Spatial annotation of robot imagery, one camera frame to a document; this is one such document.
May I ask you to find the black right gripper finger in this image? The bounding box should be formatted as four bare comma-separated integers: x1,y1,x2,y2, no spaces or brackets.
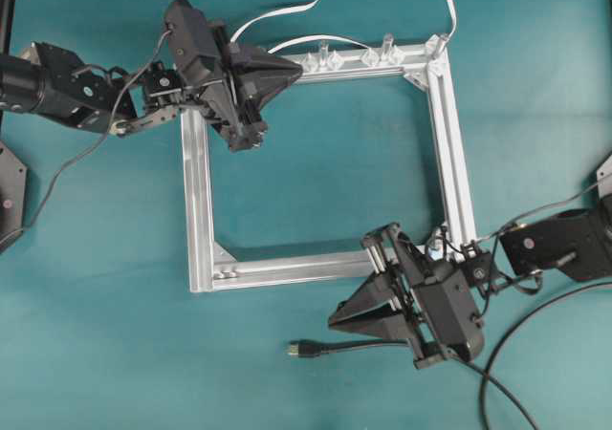
328,309,412,340
332,273,400,317

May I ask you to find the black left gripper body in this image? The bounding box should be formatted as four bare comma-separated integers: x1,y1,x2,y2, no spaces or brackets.
164,0,267,152

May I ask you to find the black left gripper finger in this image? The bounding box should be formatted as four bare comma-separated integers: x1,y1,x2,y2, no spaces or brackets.
239,76,298,119
230,43,303,82

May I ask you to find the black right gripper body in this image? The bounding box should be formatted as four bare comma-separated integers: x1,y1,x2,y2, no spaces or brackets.
361,223,485,369

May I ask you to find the black power cable with plug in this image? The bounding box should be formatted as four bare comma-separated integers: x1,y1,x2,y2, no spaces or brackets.
285,281,612,430

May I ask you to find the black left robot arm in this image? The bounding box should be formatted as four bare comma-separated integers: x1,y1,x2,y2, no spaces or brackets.
1,0,303,152

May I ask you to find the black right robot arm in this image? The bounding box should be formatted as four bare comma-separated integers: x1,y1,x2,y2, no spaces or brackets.
328,207,611,369

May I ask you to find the front right blue taped post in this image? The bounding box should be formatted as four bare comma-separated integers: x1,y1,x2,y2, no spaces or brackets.
426,227,447,260

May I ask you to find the metal standoff post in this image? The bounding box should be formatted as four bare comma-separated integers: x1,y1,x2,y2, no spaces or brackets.
381,33,394,63
317,40,330,71

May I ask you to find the white flat cable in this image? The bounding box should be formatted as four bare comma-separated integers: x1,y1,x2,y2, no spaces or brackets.
229,0,460,54

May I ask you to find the aluminium extrusion square frame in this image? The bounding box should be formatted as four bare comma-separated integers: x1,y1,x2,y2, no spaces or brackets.
181,35,477,293

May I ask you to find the far right metal post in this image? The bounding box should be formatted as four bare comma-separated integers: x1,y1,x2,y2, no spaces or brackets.
430,33,450,59

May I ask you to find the black vertical rail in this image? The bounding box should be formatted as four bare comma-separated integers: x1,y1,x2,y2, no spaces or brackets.
0,0,16,54

